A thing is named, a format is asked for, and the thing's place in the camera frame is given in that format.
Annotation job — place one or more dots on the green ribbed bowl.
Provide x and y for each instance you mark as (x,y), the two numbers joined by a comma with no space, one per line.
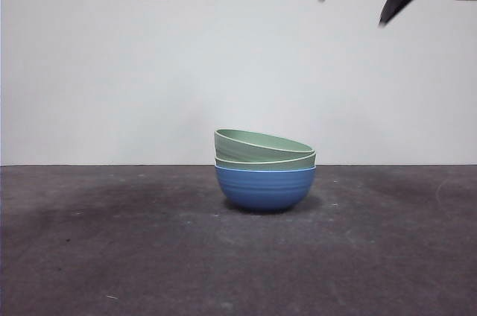
(253,144)
(298,163)

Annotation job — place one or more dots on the blue ribbed bowl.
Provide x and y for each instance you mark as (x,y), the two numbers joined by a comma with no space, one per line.
(264,191)

